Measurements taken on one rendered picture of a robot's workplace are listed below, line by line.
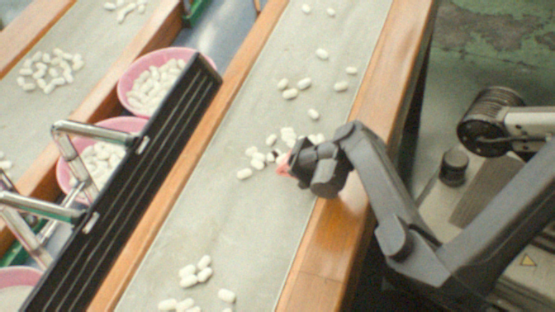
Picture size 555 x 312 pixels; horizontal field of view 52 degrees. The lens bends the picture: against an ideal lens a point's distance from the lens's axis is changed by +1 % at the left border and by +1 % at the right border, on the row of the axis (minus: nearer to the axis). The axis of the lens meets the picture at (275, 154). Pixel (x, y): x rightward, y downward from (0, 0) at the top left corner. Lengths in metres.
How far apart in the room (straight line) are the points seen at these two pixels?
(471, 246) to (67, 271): 0.52
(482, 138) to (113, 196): 0.86
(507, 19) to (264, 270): 2.15
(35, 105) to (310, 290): 0.93
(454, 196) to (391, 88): 0.36
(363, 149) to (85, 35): 1.07
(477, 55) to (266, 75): 1.45
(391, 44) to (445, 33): 1.33
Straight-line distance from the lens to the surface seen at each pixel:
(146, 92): 1.58
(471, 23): 2.96
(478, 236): 0.71
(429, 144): 2.35
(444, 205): 1.58
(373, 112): 1.38
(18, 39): 1.88
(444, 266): 0.71
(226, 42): 1.77
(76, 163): 1.05
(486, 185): 1.64
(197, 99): 1.00
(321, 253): 1.14
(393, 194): 0.88
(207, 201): 1.27
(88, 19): 1.90
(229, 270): 1.17
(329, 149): 1.13
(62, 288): 0.82
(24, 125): 1.62
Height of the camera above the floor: 1.75
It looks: 49 degrees down
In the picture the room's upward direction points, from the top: 8 degrees counter-clockwise
